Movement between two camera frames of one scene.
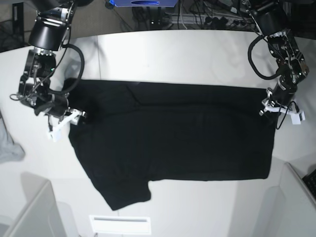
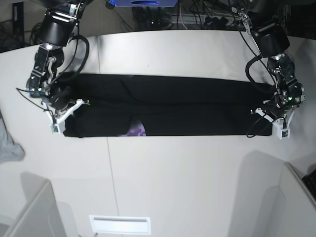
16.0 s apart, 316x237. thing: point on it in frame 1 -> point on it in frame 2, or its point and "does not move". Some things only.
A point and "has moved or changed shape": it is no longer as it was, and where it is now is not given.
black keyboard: (310, 180) does not move
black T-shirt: (133, 133) has moved or changed shape
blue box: (147, 3) does not move
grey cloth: (10, 151) does not move
